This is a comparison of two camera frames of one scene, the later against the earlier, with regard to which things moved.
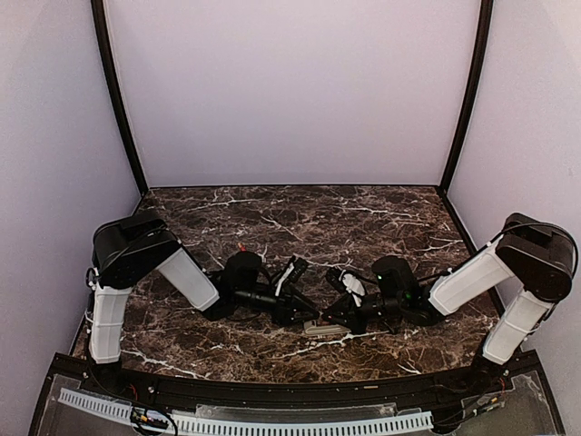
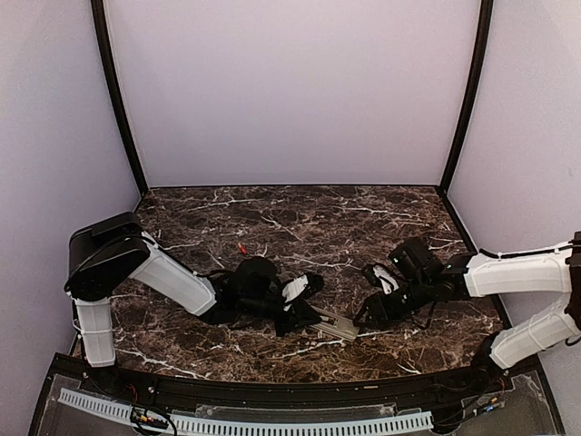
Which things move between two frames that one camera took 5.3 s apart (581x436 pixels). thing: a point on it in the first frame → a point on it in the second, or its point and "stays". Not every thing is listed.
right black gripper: (349, 319) → (380, 312)
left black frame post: (98, 13) stays
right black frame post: (487, 13) stays
